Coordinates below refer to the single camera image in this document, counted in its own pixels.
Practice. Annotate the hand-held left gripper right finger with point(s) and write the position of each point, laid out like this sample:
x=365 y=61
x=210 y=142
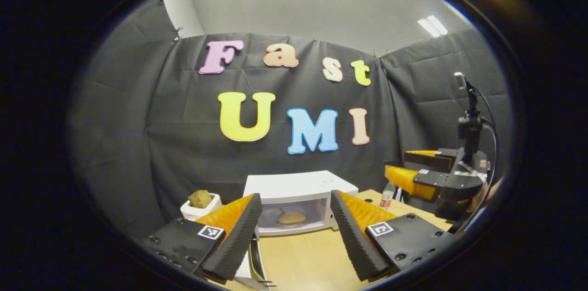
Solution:
x=353 y=240

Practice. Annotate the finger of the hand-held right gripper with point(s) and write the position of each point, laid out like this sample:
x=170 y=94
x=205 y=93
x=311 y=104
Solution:
x=409 y=180
x=427 y=159

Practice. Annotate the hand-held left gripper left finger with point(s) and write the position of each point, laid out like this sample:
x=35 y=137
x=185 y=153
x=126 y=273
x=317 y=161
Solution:
x=239 y=240

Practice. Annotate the tan bread bun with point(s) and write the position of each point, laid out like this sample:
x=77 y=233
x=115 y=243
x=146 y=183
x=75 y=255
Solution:
x=292 y=218

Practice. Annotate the white microwave oven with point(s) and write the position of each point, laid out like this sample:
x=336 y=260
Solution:
x=298 y=185

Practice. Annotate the red label plastic bottle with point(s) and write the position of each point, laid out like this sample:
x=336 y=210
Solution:
x=387 y=197

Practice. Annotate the white toaster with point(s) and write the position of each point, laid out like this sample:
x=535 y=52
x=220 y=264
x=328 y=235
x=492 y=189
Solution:
x=197 y=213

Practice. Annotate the brown bread slice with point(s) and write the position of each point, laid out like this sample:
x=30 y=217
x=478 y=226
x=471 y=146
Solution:
x=200 y=198

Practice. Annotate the black backdrop cloth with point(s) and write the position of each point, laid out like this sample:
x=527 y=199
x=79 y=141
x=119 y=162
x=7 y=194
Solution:
x=183 y=144

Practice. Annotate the small ceiling light panel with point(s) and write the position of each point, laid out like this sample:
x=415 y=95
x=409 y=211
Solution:
x=432 y=26

